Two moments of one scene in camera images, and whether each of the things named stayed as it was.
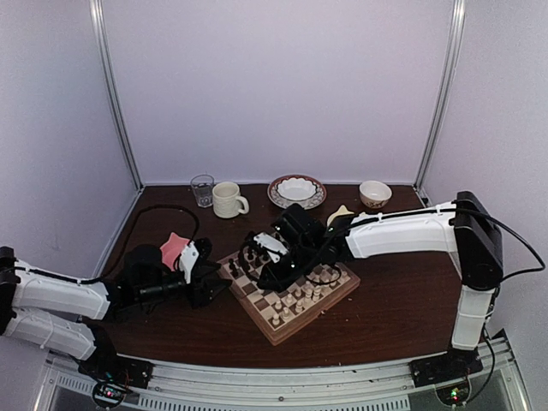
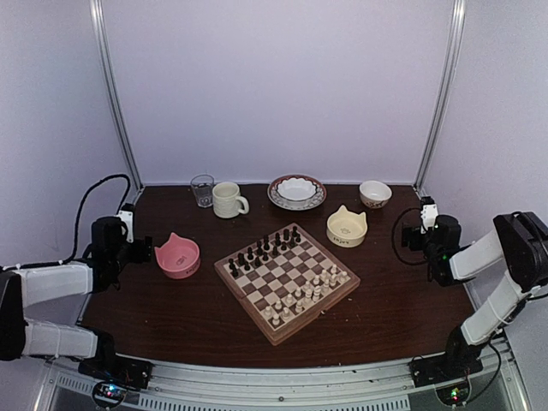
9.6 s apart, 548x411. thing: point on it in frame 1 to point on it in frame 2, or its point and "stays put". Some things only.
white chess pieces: (335, 273) stays put
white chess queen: (307, 300) stays put
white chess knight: (286, 317) stays put
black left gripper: (201, 295) to (139, 257)
